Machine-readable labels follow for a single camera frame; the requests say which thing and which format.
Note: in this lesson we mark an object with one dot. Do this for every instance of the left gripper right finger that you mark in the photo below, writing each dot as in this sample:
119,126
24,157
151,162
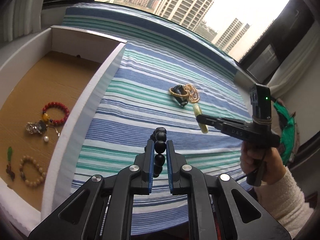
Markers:
218,207

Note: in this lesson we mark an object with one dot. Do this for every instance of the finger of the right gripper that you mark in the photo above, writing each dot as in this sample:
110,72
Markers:
211,120
226,127

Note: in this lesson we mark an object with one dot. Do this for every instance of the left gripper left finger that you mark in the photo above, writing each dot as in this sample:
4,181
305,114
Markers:
102,207

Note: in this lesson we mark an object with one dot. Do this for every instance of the pale green jade bangle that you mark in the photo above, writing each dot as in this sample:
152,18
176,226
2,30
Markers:
198,115

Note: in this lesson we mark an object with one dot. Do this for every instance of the gold mesh bangle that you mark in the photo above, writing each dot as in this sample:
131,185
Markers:
179,91

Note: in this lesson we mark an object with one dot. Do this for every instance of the green pendant dark tassel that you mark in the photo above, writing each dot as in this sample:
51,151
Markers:
9,167

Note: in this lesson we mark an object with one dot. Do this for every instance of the silver brooch with pearl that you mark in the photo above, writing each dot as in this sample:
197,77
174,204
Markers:
40,128

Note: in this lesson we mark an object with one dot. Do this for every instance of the white sleeved right forearm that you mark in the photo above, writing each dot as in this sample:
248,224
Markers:
285,201

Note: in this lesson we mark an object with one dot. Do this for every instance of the person's right hand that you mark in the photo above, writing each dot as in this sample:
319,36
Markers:
251,156

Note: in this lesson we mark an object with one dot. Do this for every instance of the green cloth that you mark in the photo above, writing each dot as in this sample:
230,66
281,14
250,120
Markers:
288,139

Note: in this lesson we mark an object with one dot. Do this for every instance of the striped blue green bedsheet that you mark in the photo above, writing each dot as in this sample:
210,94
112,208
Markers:
158,55

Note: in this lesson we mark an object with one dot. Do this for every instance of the white curtain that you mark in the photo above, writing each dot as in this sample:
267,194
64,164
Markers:
292,69

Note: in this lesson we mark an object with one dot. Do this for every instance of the white cardboard box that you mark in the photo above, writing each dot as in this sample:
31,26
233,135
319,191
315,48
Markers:
59,76

